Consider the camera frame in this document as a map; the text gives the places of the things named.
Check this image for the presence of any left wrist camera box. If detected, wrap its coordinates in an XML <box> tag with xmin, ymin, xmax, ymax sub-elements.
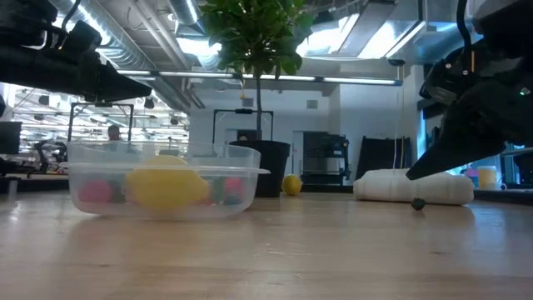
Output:
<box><xmin>62</xmin><ymin>19</ymin><xmax>103</xmax><ymax>53</ymax></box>

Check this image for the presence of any yellow cup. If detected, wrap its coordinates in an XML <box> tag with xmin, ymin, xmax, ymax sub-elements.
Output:
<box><xmin>477</xmin><ymin>165</ymin><xmax>499</xmax><ymax>191</ymax></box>

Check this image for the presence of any small red berry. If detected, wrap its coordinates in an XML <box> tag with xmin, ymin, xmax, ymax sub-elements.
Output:
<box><xmin>223</xmin><ymin>177</ymin><xmax>246</xmax><ymax>196</ymax></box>

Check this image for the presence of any smooth round silver duct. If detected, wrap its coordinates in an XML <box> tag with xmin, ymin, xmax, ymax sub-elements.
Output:
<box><xmin>168</xmin><ymin>0</ymin><xmax>207</xmax><ymax>38</ymax></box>

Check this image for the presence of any black machine cabinet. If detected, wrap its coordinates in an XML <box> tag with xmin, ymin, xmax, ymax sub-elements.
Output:
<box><xmin>302</xmin><ymin>132</ymin><xmax>351</xmax><ymax>186</ymax></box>

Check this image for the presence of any black monitor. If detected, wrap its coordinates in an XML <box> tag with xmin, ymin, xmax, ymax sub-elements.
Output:
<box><xmin>0</xmin><ymin>121</ymin><xmax>22</xmax><ymax>155</ymax></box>

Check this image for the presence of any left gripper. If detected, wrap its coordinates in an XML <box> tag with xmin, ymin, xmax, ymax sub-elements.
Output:
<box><xmin>49</xmin><ymin>47</ymin><xmax>152</xmax><ymax>103</ymax></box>

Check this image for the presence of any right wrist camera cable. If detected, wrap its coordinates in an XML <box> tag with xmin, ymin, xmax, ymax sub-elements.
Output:
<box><xmin>456</xmin><ymin>0</ymin><xmax>474</xmax><ymax>59</ymax></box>

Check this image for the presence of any yellow toy lemon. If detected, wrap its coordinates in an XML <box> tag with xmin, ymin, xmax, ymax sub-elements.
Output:
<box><xmin>126</xmin><ymin>154</ymin><xmax>211</xmax><ymax>211</ymax></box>
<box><xmin>281</xmin><ymin>173</ymin><xmax>303</xmax><ymax>197</ymax></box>

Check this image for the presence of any black metal gantry frame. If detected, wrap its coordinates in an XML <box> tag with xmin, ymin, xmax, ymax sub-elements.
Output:
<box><xmin>212</xmin><ymin>107</ymin><xmax>275</xmax><ymax>145</ymax></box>
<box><xmin>66</xmin><ymin>101</ymin><xmax>135</xmax><ymax>145</ymax></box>

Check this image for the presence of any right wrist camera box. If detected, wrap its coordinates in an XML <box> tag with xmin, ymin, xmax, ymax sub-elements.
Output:
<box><xmin>419</xmin><ymin>56</ymin><xmax>476</xmax><ymax>106</ymax></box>

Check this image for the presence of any black leaning panel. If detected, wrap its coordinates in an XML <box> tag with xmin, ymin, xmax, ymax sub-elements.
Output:
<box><xmin>356</xmin><ymin>135</ymin><xmax>412</xmax><ymax>177</ymax></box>

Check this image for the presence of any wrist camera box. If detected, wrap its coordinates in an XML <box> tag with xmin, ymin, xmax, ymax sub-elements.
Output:
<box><xmin>62</xmin><ymin>19</ymin><xmax>103</xmax><ymax>53</ymax></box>
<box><xmin>419</xmin><ymin>56</ymin><xmax>476</xmax><ymax>106</ymax></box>

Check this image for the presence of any clear plastic tupperware container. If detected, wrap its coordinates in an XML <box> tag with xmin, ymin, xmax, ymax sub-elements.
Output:
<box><xmin>60</xmin><ymin>140</ymin><xmax>271</xmax><ymax>220</ymax></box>

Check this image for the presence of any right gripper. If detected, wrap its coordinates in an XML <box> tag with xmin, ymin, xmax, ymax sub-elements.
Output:
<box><xmin>406</xmin><ymin>57</ymin><xmax>533</xmax><ymax>181</ymax></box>

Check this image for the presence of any folded checked white cloth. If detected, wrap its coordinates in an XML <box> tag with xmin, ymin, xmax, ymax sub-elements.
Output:
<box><xmin>352</xmin><ymin>167</ymin><xmax>475</xmax><ymax>206</ymax></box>

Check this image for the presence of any person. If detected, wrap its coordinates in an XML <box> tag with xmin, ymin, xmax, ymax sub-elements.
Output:
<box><xmin>106</xmin><ymin>123</ymin><xmax>122</xmax><ymax>143</ymax></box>

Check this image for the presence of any green potted plant black pot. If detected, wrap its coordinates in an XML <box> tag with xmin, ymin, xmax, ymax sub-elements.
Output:
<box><xmin>199</xmin><ymin>0</ymin><xmax>316</xmax><ymax>198</ymax></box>

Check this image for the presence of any pink toy raspberry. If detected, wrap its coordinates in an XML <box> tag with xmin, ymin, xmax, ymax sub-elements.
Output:
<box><xmin>77</xmin><ymin>179</ymin><xmax>114</xmax><ymax>204</ymax></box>

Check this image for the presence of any ribbed silver ventilation duct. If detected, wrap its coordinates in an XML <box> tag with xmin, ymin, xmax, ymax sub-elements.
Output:
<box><xmin>49</xmin><ymin>0</ymin><xmax>153</xmax><ymax>76</ymax></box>

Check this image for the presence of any rectangular silver ceiling duct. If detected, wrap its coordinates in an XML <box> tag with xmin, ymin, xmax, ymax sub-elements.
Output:
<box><xmin>297</xmin><ymin>0</ymin><xmax>459</xmax><ymax>64</ymax></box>

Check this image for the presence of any pink blue box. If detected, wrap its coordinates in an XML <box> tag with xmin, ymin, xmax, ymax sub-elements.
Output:
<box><xmin>461</xmin><ymin>167</ymin><xmax>480</xmax><ymax>188</ymax></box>

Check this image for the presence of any long ceiling light bar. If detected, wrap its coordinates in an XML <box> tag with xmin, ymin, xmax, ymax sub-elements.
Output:
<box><xmin>118</xmin><ymin>69</ymin><xmax>404</xmax><ymax>88</ymax></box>

